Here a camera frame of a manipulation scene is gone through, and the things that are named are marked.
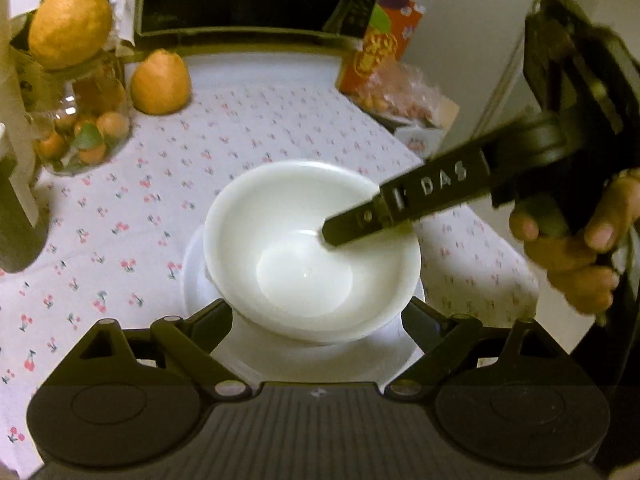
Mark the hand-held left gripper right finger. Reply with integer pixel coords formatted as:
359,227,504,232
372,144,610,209
383,297,577,404

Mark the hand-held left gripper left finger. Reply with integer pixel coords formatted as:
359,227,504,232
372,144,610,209
65,297,253,404

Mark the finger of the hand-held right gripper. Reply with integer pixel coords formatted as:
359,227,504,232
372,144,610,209
322,152,494,249

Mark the plain white plate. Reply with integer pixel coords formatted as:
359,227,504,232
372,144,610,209
181,230,427,387

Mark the person's right hand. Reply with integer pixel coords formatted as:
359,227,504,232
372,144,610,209
508,169,640,314

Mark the white printed carton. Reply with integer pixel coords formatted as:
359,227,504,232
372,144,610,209
395,100,461,157

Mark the clear bag of snacks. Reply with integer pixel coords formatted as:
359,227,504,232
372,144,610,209
357,65,452,127

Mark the cherry print tablecloth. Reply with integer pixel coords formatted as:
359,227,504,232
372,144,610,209
0,52,542,480

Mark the red gift box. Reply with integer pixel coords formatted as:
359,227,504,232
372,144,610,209
337,0,424,94

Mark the dark jar with silver lid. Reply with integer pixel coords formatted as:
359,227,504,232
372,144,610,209
0,125,52,274

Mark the glass jar of tangerines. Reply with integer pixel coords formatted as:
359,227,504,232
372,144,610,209
30,52,132,177

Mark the orange citrus fruit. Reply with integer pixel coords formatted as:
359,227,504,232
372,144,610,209
130,50,193,116

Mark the large yellow pomelo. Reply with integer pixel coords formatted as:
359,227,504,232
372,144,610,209
27,0,114,71

